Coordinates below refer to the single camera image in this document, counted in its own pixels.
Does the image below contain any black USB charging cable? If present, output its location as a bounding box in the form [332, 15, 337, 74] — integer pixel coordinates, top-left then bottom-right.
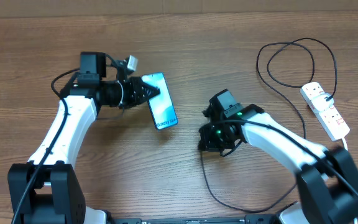
[200, 37, 338, 214]

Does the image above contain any Samsung Galaxy smartphone blue screen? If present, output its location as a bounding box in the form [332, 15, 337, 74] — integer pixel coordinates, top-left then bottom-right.
[142, 73, 178, 130]

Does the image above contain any white power strip cord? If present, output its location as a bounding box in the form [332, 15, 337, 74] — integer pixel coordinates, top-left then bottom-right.
[341, 138, 358, 224]

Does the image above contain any white power strip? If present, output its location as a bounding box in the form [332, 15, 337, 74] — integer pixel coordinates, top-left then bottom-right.
[300, 82, 350, 141]

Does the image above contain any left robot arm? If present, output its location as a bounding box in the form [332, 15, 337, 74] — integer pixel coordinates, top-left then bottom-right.
[7, 52, 160, 223]

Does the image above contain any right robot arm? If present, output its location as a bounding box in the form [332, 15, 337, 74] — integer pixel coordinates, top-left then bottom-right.
[199, 89, 358, 224]

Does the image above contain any white charger plug adapter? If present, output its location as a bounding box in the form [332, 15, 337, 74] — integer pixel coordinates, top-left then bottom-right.
[311, 93, 334, 113]

